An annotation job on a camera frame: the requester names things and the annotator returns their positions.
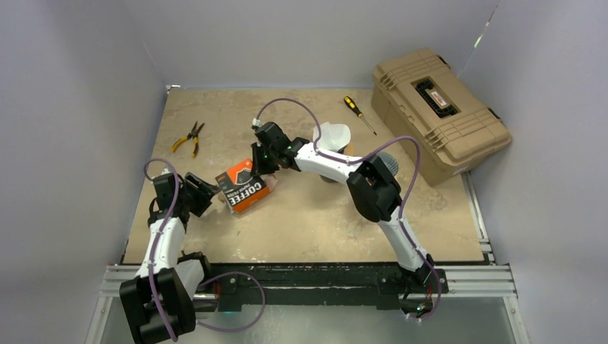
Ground grey glass carafe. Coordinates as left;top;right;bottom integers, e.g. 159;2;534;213
320;176;340;183

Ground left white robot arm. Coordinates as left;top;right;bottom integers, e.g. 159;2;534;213
119;173;219;343

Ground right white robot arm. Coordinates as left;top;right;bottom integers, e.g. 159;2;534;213
252;120;440;292

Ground yellow black screwdriver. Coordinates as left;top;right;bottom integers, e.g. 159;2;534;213
343;96;377;135

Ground yellow handled pliers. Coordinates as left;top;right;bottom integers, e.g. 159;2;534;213
171;121;205;158

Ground tan plastic tool case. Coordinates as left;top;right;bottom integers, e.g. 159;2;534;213
371;47;512;186

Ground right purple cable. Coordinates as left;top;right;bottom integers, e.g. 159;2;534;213
255;97;445;322

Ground white paper coffee filter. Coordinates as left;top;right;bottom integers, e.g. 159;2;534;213
313;122;351;153

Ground orange coffee filter box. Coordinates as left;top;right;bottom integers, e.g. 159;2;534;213
215;159;277;214

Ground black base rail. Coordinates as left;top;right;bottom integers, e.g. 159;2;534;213
194;262;449;315

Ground blue glass dripper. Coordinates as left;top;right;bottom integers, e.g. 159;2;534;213
377;151;399;176

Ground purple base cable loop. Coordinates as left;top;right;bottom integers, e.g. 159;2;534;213
183;271;267;334

